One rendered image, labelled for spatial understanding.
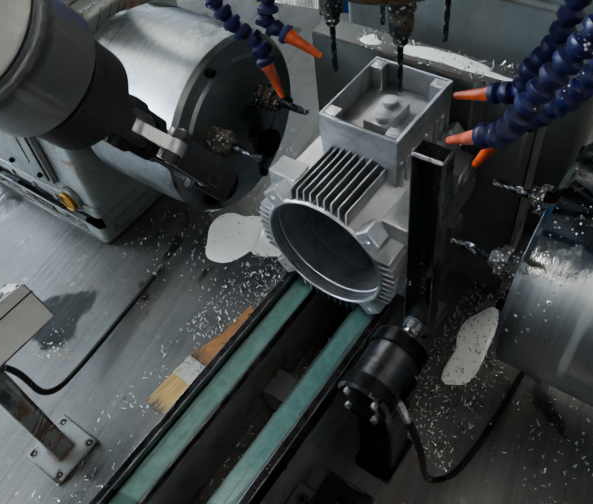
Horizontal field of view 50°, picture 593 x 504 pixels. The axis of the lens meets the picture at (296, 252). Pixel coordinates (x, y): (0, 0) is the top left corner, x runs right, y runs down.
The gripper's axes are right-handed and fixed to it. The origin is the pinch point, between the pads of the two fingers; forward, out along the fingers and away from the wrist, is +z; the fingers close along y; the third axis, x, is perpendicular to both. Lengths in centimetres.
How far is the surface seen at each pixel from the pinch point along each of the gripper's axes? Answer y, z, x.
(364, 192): -9.4, 13.2, -6.2
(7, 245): 53, 31, 24
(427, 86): -8.1, 18.9, -21.2
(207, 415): -2.8, 17.0, 23.9
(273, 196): 0.6, 13.9, -1.9
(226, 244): 19.9, 40.9, 6.2
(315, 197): -5.0, 12.2, -3.5
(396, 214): -12.6, 16.2, -5.8
